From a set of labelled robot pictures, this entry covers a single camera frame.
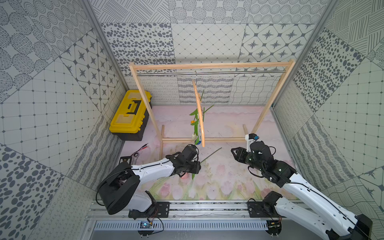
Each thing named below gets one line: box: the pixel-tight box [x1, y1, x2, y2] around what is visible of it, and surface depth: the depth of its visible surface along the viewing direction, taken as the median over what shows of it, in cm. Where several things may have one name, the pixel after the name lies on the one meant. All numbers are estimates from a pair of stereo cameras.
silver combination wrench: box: [131, 152, 140, 165], surface depth 95 cm
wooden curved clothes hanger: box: [192, 71, 206, 148], surface depth 56 cm
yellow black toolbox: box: [109, 90, 152, 141], surface depth 92 cm
